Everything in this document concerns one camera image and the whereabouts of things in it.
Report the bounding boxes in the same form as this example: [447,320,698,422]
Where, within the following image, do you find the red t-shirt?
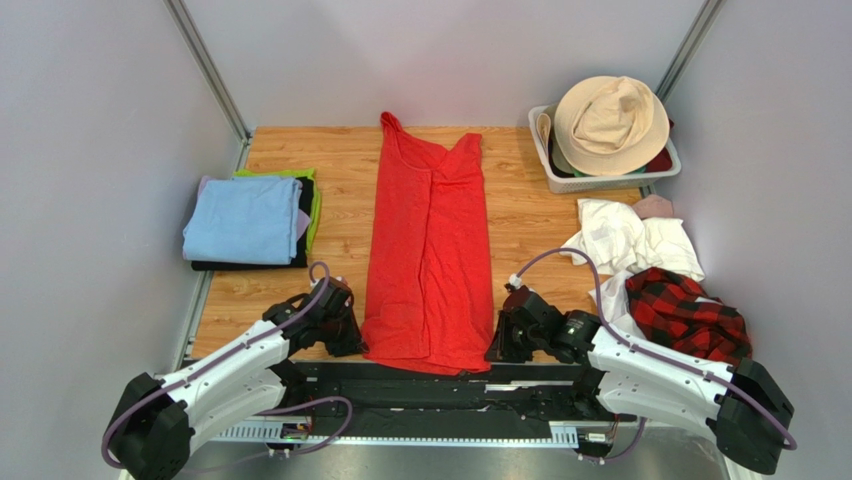
[361,112,495,376]

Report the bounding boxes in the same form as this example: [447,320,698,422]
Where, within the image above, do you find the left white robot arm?
[101,277,365,479]

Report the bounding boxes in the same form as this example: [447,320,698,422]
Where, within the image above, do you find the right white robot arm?
[486,285,795,475]

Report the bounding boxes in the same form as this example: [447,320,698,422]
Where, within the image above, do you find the red black plaid shirt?
[625,267,753,366]

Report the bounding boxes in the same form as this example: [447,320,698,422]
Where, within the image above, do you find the white crumpled shirt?
[561,199,705,339]

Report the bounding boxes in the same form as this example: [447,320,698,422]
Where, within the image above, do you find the folded light blue shirt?
[182,175,303,266]

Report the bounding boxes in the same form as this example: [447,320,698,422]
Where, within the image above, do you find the folded black garment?
[191,175,317,273]

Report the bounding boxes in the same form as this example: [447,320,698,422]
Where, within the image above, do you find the white perforated plastic basket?
[528,105,682,194]

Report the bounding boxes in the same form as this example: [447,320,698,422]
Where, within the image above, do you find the pink garment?
[632,194,674,220]

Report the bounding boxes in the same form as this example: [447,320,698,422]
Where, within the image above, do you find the folded lime green shorts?
[233,168,322,253]

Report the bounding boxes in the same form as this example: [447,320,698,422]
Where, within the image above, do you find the teal garment in basket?
[571,166,647,178]

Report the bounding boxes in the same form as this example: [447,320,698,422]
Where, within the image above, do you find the dark red garment in basket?
[644,146,673,174]

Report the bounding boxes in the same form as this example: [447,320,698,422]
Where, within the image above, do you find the beige bucket hat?
[553,76,671,176]

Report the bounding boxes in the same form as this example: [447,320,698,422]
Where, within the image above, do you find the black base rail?
[272,361,616,441]

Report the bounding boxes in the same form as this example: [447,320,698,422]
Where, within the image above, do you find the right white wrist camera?
[505,273,524,292]

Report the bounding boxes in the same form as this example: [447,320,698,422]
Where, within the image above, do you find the aluminium frame rail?
[119,373,763,480]

